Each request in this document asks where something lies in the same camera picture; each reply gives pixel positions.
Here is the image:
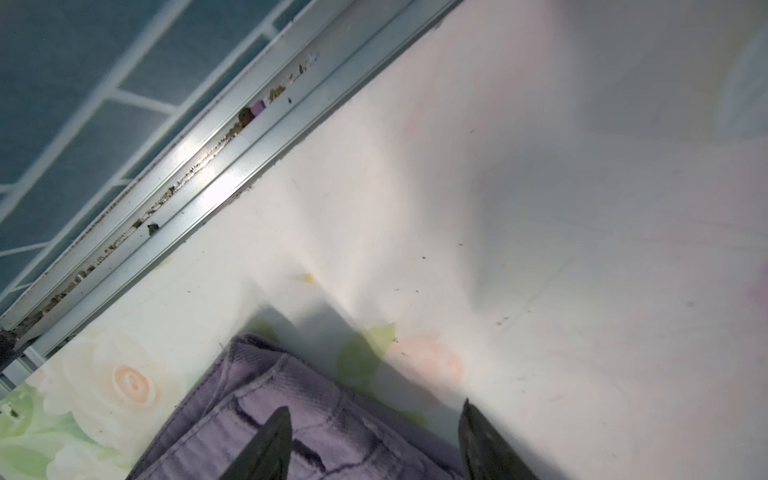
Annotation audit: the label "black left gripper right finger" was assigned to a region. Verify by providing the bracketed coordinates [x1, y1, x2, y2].
[458, 400, 538, 480]

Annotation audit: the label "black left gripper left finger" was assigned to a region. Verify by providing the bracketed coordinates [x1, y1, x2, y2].
[220, 406, 293, 480]

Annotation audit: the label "purple trousers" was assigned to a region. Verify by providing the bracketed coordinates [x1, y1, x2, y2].
[125, 334, 466, 480]

